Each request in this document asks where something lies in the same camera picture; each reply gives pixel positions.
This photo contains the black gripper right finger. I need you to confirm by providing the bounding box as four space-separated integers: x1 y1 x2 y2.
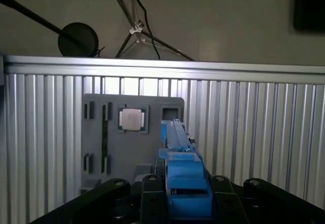
208 174 325 224

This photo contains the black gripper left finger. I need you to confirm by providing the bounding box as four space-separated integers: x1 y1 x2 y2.
30 174 170 224

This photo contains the hard disk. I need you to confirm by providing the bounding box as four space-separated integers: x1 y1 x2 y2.
158 118 216 224

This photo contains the gray parts rack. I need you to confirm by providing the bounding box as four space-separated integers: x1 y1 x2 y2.
79 93 185 197

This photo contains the silver CPU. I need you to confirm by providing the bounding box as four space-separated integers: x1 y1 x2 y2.
121 108 146 131

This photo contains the black round stand base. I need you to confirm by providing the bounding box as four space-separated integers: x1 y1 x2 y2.
0 0 105 57

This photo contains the silver tripod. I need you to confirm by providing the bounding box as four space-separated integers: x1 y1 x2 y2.
105 0 197 61

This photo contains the thin black cable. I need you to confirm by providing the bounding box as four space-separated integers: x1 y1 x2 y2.
126 0 161 60

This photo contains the dark wall panel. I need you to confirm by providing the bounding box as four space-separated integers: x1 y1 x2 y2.
292 0 325 36

